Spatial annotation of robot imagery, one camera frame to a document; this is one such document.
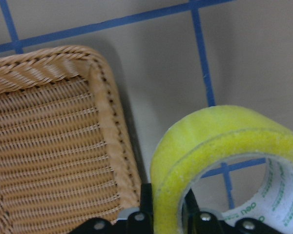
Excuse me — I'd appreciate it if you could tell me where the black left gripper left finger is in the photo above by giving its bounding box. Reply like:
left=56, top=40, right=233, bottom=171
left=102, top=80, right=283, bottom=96
left=140, top=183, right=153, bottom=217

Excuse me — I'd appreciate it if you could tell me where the yellow tape roll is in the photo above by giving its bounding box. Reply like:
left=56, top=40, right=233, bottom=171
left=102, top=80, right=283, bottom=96
left=150, top=105, right=293, bottom=234

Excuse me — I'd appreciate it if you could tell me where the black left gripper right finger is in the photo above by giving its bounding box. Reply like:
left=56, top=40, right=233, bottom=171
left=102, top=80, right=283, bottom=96
left=184, top=189, right=200, bottom=219

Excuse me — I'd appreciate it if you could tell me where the brown wicker basket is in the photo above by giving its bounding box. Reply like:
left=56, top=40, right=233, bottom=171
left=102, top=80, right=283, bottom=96
left=0, top=46, right=141, bottom=234

